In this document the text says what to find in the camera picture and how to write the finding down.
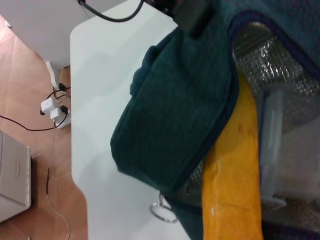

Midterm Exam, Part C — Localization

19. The black floor cable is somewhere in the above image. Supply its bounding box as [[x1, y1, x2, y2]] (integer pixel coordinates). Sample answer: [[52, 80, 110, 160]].
[[0, 114, 56, 133]]

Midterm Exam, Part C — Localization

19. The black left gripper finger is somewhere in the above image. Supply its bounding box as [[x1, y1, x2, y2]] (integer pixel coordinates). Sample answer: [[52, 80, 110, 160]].
[[152, 0, 209, 39]]

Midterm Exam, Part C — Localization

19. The thin white floor cable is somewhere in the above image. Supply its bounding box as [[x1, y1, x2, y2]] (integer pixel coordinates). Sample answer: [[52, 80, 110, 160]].
[[45, 123, 73, 240]]

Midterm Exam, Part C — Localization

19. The white charger adapter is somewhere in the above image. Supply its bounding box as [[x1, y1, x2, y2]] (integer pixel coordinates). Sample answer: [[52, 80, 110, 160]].
[[39, 97, 61, 116], [49, 108, 63, 124]]

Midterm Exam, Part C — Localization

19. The white power strip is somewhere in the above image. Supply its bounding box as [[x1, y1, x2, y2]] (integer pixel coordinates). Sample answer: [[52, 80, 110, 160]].
[[53, 106, 73, 130]]

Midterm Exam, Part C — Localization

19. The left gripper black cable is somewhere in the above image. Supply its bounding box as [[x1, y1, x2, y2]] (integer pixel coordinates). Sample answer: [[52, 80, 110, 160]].
[[76, 0, 145, 23]]

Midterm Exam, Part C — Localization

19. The grey cabinet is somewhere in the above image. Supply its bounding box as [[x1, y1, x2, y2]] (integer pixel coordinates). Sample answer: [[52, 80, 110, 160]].
[[0, 130, 33, 224]]

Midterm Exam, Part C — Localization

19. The clear plastic lunch box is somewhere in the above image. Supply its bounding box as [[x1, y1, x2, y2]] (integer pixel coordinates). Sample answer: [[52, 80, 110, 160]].
[[257, 82, 320, 209]]

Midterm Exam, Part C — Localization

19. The dark teal insulated lunch bag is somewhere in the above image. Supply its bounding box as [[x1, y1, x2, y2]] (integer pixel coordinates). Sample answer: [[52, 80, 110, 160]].
[[109, 0, 320, 240]]

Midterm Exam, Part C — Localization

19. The yellow toy banana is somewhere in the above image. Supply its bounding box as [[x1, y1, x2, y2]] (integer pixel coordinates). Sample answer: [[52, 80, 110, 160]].
[[201, 67, 264, 240]]

